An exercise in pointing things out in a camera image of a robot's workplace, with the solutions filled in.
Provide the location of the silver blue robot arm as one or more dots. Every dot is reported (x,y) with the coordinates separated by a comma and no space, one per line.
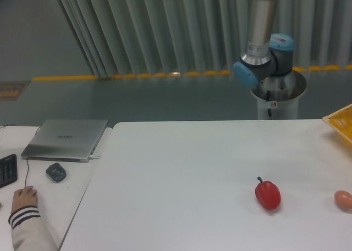
(265,54)

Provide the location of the black keyboard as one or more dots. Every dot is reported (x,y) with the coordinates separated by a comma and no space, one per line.
(8,170)

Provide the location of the silver closed laptop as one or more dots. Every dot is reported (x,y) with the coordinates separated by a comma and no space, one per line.
(65,140)

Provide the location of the brown egg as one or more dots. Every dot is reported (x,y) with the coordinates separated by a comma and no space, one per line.
(343,199)

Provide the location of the beige striped-cuff sleeve forearm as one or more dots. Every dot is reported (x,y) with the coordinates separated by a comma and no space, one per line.
(29,230)

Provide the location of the red bell pepper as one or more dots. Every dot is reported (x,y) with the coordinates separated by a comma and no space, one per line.
(267,194)

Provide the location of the person's hand on mouse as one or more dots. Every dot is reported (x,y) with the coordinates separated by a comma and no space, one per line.
(23,198)

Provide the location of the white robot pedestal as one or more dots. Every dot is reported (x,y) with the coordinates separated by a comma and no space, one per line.
(278,96)

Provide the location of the small black tray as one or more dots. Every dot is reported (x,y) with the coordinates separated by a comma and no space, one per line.
(56,172)

